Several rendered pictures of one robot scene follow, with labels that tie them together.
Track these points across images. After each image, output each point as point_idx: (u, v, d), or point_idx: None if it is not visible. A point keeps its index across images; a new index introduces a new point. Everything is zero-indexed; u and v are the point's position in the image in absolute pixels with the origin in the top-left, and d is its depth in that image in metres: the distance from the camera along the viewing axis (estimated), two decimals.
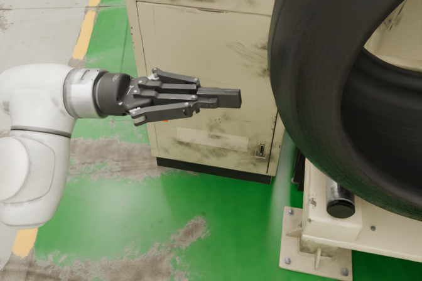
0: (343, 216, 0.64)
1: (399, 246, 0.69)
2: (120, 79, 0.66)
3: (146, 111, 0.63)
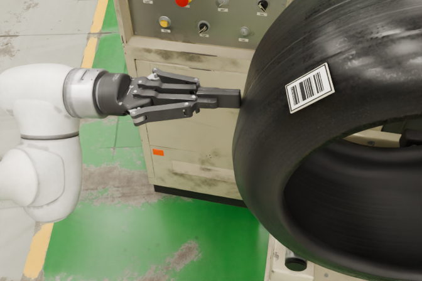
0: (301, 266, 0.79)
1: None
2: (120, 79, 0.66)
3: (146, 111, 0.63)
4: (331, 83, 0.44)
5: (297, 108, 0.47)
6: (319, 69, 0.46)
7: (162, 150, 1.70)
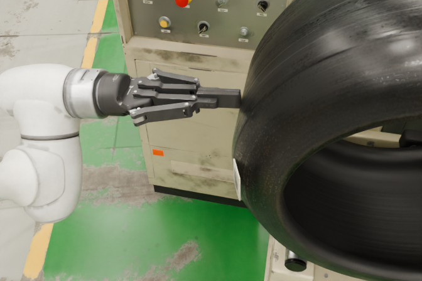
0: (291, 265, 0.79)
1: None
2: (120, 79, 0.66)
3: (146, 111, 0.63)
4: (237, 172, 0.60)
5: (238, 196, 0.63)
6: (233, 165, 0.62)
7: (162, 150, 1.70)
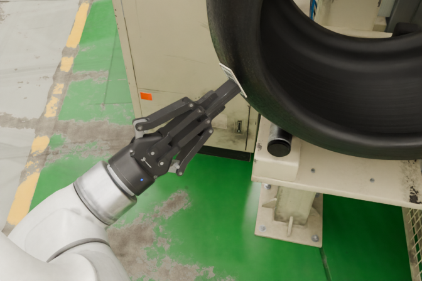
0: (272, 149, 0.75)
1: (333, 184, 0.81)
2: None
3: (147, 116, 0.62)
4: (227, 68, 0.63)
5: (242, 92, 0.65)
6: (222, 69, 0.65)
7: (151, 93, 1.64)
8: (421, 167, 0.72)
